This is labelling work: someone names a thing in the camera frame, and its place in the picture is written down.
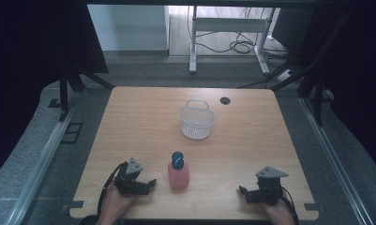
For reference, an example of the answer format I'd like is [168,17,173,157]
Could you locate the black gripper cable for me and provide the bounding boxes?
[97,161,128,218]
[280,186,300,225]

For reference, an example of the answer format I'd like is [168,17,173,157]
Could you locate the white cabinet panel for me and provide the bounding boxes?
[86,4,171,53]

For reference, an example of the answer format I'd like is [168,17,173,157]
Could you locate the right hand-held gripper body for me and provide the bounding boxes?
[254,166,290,206]

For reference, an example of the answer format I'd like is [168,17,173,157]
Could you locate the white perforated plastic basket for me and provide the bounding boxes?
[179,98,216,141]

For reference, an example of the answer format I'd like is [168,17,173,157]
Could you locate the white metal desk frame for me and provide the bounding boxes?
[188,5,276,76]

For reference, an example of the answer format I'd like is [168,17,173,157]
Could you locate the black curtain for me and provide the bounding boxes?
[0,0,110,184]
[301,6,376,178]

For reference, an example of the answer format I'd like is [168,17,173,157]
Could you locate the black floor bracket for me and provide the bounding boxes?
[60,122,84,145]

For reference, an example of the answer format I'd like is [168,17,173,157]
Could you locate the aluminium rail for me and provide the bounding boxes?
[3,93,81,225]
[299,97,367,225]

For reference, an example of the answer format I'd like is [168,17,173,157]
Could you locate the person's right hand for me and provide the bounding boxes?
[260,198,295,225]

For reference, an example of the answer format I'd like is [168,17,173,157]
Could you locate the white power strip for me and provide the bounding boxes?
[277,68,294,83]

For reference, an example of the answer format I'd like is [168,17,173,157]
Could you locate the black floor cables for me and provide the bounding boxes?
[194,7,291,68]

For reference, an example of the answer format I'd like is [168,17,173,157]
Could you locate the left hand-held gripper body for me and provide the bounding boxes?
[113,157,150,197]

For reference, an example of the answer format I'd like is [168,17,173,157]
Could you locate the black metal stand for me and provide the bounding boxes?
[269,12,350,128]
[57,69,115,122]

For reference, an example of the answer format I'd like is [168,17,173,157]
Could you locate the person's left hand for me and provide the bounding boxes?
[98,183,137,225]

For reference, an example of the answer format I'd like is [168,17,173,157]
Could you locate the pink bottle with blue cap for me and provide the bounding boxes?
[167,151,190,189]

